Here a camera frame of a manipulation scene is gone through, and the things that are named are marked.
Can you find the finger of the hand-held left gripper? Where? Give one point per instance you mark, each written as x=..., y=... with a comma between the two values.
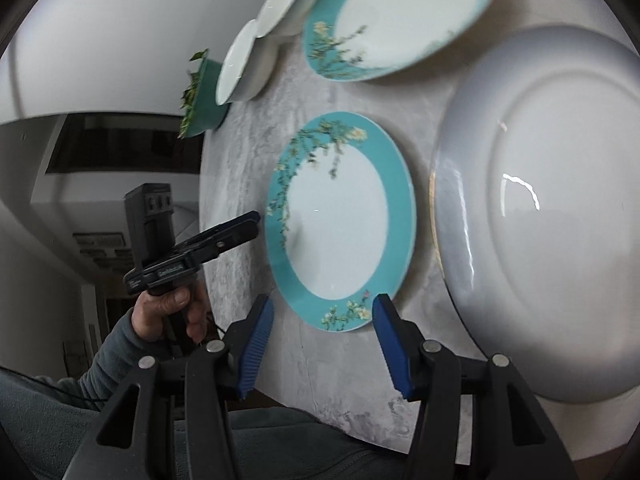
x=227, y=240

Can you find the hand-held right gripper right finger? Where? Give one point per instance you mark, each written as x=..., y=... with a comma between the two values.
x=392, y=350

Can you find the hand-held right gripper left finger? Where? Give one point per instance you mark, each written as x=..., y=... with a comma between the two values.
x=255, y=345

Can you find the teal floral plate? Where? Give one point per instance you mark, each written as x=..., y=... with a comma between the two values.
x=340, y=230
x=410, y=5

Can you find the white bowl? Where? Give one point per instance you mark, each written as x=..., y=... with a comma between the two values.
x=239, y=60
x=282, y=0

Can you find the person's left forearm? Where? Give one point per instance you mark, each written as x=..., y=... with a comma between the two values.
x=107, y=360

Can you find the person's left hand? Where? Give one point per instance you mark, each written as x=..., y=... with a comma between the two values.
x=167, y=310

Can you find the teal basin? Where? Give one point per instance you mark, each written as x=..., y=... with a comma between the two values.
x=212, y=95

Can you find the green leafy vegetables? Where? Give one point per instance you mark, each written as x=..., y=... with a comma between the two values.
x=192, y=85

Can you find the large white plate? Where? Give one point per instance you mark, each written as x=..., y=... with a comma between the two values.
x=550, y=210

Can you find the person's grey clothing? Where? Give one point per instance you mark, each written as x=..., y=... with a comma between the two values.
x=40, y=430

